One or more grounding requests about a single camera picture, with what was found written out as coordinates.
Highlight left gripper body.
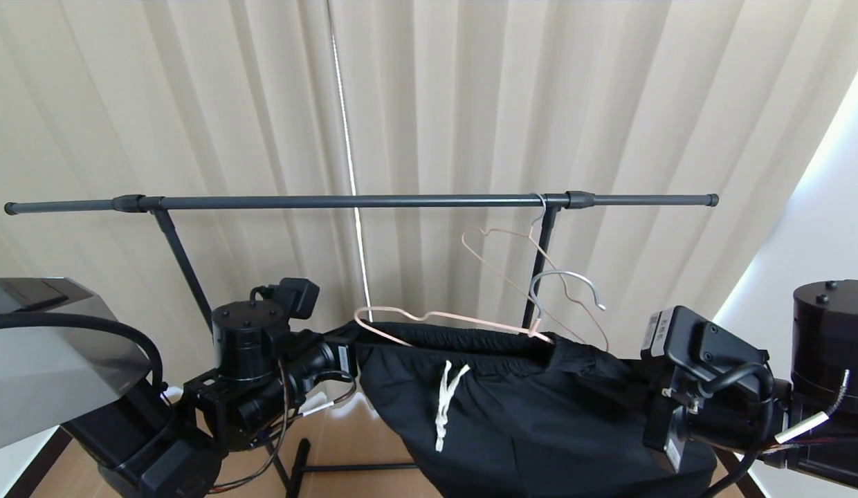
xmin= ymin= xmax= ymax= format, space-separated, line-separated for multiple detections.
xmin=239 ymin=325 xmax=361 ymax=431

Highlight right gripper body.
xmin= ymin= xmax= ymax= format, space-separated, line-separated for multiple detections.
xmin=642 ymin=386 xmax=789 ymax=476

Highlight black shorts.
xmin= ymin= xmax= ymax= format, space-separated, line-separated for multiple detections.
xmin=353 ymin=322 xmax=717 ymax=498

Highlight pink clothes hanger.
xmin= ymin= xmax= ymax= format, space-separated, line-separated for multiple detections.
xmin=354 ymin=270 xmax=607 ymax=347
xmin=462 ymin=194 xmax=611 ymax=352

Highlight black clothes rack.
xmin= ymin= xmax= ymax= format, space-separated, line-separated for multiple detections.
xmin=3 ymin=190 xmax=719 ymax=498

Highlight beige curtain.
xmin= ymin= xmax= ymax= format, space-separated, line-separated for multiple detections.
xmin=0 ymin=0 xmax=858 ymax=443

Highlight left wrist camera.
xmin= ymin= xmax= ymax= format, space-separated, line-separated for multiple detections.
xmin=251 ymin=278 xmax=320 ymax=320

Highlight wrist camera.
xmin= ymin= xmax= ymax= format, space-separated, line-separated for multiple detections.
xmin=251 ymin=278 xmax=320 ymax=320
xmin=640 ymin=306 xmax=772 ymax=395

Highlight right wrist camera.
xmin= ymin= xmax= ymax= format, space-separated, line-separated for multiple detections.
xmin=640 ymin=306 xmax=772 ymax=395

